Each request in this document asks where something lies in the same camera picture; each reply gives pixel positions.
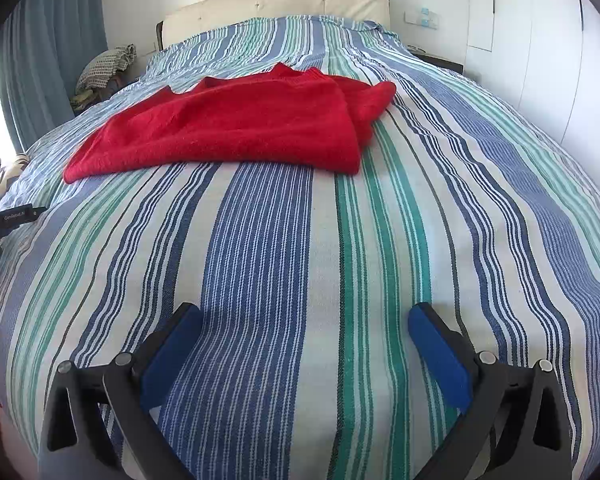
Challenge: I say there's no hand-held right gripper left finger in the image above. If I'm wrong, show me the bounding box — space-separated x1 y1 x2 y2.
44 302 203 480

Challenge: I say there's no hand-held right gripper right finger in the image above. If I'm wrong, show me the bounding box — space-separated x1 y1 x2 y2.
407 301 573 480

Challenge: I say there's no red knit sweater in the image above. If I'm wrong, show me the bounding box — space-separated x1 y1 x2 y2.
62 62 397 185

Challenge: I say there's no patterned cushion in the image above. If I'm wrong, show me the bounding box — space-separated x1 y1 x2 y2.
0 152 31 201

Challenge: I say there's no striped bedspread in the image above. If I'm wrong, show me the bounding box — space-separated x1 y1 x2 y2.
0 14 600 480

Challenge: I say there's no blue curtain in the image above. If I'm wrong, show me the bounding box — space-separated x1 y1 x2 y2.
0 0 107 153

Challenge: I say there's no checked cloth pile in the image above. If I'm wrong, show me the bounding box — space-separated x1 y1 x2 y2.
75 44 137 92

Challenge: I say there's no dark nightstand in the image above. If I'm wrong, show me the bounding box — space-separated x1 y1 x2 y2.
410 46 465 75

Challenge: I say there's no white wardrobe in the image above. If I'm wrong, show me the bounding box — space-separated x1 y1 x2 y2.
465 0 600 161

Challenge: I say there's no cream padded headboard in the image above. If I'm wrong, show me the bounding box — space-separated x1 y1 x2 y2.
156 0 392 53

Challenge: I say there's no white wall switch panel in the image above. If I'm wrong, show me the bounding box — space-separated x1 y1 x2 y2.
404 7 440 27

